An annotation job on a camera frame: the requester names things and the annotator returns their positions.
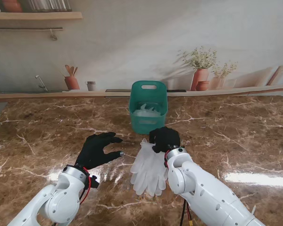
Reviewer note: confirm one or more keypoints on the row of glass jars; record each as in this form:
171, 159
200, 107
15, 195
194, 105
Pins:
49, 5

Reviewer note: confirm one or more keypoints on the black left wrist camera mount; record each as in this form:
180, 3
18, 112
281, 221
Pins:
94, 181

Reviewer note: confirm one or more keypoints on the green plastic basket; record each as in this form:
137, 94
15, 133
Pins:
148, 129

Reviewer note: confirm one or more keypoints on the light wooden wall shelf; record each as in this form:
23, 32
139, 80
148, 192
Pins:
37, 16

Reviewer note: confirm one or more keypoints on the terracotta jar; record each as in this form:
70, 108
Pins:
12, 5

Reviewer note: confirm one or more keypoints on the terracotta pot with wooden utensils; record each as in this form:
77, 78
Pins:
72, 82

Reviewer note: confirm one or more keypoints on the metal hanging rail with hook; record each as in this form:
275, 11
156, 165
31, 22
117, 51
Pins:
26, 28

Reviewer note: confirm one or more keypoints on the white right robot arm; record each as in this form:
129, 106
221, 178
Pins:
202, 188

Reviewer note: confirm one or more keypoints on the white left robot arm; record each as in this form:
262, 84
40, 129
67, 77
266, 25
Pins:
56, 200

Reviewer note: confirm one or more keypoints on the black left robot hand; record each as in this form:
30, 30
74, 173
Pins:
92, 153

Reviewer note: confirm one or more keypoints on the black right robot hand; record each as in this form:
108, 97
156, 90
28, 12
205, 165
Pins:
167, 139

